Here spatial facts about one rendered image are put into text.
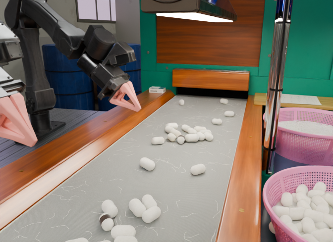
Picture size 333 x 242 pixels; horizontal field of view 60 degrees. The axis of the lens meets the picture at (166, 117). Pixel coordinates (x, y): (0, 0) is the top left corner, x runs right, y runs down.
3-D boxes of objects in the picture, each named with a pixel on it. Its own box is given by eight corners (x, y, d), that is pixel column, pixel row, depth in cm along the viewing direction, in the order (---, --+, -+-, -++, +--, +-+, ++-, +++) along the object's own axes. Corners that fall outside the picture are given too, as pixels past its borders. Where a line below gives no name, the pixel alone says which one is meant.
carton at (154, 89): (149, 92, 119) (148, 87, 118) (152, 90, 122) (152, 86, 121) (163, 93, 117) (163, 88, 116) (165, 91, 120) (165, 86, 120)
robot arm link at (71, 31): (97, 38, 80) (36, -15, 90) (70, 40, 73) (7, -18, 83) (85, 74, 86) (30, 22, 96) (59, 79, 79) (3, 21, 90)
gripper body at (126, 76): (132, 77, 80) (113, 59, 81) (115, 83, 71) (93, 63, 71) (119, 93, 83) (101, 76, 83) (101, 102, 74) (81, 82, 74)
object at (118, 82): (150, 99, 78) (125, 75, 78) (139, 105, 71) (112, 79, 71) (136, 116, 80) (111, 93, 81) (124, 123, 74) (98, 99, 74)
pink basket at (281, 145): (314, 180, 68) (320, 143, 65) (242, 141, 91) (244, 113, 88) (383, 160, 79) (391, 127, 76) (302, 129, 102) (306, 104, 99)
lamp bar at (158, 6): (139, 13, 40) (138, -46, 38) (212, 21, 96) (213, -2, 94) (196, 12, 37) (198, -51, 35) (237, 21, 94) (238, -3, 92)
